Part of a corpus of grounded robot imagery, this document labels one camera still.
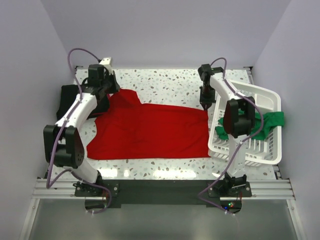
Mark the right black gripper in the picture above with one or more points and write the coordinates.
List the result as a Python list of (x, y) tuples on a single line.
[(206, 103)]

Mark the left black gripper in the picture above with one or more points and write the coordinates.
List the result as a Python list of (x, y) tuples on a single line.
[(116, 86)]

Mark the red t shirt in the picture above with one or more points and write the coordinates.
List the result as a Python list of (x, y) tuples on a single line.
[(134, 130)]

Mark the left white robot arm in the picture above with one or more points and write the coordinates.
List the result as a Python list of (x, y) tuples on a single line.
[(62, 142)]

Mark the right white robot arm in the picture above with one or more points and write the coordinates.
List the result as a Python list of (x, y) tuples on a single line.
[(238, 120)]

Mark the folded black t shirt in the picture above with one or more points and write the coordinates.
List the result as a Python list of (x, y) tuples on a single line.
[(68, 96)]

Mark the green t shirt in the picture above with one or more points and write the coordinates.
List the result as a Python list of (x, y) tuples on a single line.
[(271, 120)]

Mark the white plastic laundry basket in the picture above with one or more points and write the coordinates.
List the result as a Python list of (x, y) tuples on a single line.
[(258, 152)]

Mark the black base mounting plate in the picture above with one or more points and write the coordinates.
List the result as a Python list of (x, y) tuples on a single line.
[(117, 193)]

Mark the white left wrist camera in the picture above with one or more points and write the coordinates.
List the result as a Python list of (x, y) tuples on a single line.
[(106, 62)]

